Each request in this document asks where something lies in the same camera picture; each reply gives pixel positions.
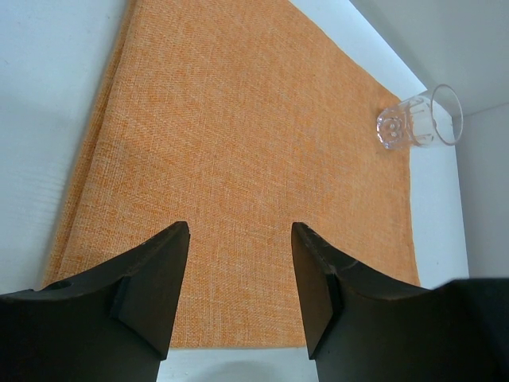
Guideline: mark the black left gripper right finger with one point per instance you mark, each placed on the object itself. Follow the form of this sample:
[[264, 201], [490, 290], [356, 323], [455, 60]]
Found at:
[[363, 325]]

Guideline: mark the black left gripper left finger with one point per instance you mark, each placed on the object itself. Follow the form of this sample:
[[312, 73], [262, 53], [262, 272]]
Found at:
[[113, 322]]

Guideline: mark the clear drinking glass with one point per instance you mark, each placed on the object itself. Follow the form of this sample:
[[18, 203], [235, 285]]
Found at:
[[431, 118]]

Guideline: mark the orange cloth placemat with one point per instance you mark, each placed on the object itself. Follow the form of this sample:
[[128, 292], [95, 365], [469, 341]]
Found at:
[[239, 118]]

